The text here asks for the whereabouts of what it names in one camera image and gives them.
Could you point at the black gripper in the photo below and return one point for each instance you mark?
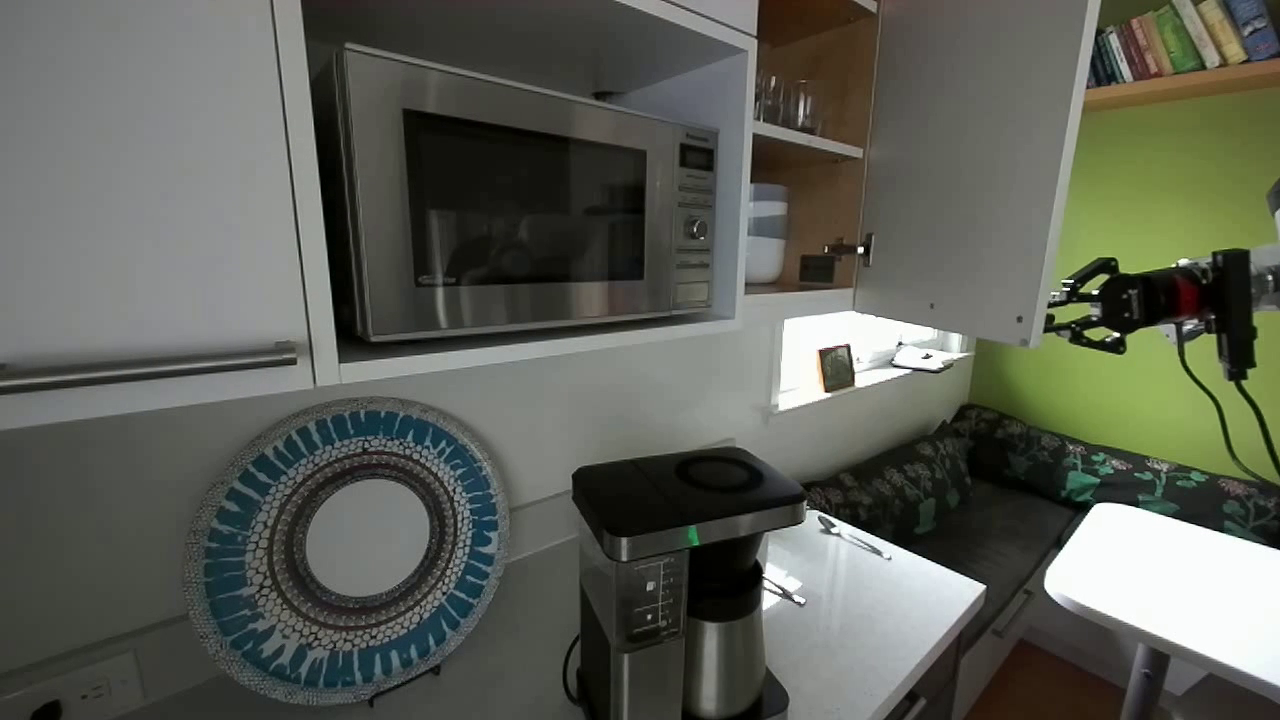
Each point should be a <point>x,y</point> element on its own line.
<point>1167,299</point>

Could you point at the white cabinet door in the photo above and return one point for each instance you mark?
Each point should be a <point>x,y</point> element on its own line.
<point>134,172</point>
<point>973,162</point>

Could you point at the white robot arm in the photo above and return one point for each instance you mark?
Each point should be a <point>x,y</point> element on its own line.
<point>1270,274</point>

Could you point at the black door hinge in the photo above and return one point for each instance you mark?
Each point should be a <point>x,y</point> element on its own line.
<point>853,249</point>

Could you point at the dark drawer cabinet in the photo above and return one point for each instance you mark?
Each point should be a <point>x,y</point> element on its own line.
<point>986,653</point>

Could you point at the long green patterned cushion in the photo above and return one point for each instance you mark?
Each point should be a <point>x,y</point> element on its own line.
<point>1134,475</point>

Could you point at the flat white object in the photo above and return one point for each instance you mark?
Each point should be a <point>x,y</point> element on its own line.
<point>920,359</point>

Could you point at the small bright window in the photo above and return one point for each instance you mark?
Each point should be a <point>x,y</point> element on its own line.
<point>865,334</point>

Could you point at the wooden book shelf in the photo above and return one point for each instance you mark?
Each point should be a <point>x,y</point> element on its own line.
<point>1184,83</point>

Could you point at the dark book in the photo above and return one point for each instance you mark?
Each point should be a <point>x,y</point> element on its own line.
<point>1100,61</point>

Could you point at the dark bench seat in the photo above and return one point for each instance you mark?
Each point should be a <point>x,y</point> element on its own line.
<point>992,526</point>

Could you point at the maroon book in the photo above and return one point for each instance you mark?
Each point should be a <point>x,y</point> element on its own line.
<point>1130,49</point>

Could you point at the square green patterned cushion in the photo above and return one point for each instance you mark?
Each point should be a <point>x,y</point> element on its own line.
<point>892,485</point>

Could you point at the green book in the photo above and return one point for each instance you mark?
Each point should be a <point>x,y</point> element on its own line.
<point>1173,36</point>

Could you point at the small dark box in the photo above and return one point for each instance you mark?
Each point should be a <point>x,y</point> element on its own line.
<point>817,268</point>

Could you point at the white round-edged table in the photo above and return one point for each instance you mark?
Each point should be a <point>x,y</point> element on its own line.
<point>1173,587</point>

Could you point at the yellow book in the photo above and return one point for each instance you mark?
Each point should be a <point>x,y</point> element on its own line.
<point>1221,28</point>

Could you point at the blue book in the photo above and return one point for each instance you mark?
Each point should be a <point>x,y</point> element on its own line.
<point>1258,26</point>

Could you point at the white stacked containers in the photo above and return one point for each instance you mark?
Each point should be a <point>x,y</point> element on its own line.
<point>764,243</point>

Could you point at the silver fork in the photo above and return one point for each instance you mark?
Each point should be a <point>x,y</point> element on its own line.
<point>853,539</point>

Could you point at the clear drinking glass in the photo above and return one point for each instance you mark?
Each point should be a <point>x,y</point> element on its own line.
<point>773,107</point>
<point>801,107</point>

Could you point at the black steel coffee maker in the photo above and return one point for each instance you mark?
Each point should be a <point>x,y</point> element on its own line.
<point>667,500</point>

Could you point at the steel coffee carafe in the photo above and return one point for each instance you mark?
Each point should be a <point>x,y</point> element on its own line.
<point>720,653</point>

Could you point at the stainless steel microwave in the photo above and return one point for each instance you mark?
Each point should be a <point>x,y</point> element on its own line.
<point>533,200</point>

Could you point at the blue white decorative plate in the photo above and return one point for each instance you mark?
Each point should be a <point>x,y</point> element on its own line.
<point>240,561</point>

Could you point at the small dark picture frame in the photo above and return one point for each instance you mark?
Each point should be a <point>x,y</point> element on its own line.
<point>838,365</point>

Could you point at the white wall cabinet carcass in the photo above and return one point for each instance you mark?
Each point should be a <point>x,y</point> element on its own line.
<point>301,200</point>

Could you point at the white wall outlet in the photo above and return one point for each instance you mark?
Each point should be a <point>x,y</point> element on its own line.
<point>81,687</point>

